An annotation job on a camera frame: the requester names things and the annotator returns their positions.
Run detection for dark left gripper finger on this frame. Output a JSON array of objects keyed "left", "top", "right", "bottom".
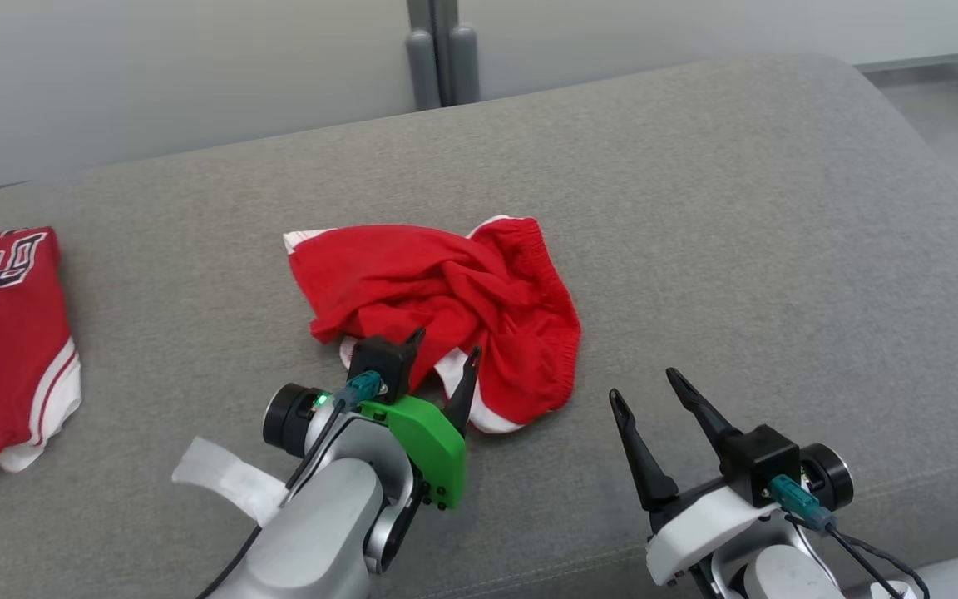
[
  {"left": 402, "top": 327, "right": 427, "bottom": 392},
  {"left": 444, "top": 346, "right": 481, "bottom": 438}
]

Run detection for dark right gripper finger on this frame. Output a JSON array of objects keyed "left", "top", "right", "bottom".
[
  {"left": 610, "top": 388, "right": 679, "bottom": 510},
  {"left": 666, "top": 368, "right": 744, "bottom": 475}
]

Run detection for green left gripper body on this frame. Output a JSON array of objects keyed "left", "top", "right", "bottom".
[{"left": 358, "top": 395, "right": 467, "bottom": 510}]

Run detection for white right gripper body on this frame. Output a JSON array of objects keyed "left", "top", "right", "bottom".
[{"left": 645, "top": 483, "right": 779, "bottom": 587}]

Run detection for red shorts with white stripe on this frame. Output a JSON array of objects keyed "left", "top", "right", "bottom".
[{"left": 283, "top": 215, "right": 582, "bottom": 435}]

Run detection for red Bulls jersey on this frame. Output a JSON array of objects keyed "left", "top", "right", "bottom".
[{"left": 0, "top": 226, "right": 82, "bottom": 483}]

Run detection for grey fabric sofa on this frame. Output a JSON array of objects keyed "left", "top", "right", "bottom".
[{"left": 0, "top": 54, "right": 958, "bottom": 599}]

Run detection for white left cable tag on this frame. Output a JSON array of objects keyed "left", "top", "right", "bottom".
[{"left": 171, "top": 437, "right": 289, "bottom": 527}]

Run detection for grey partition post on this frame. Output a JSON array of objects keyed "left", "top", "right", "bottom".
[{"left": 406, "top": 0, "right": 480, "bottom": 111}]

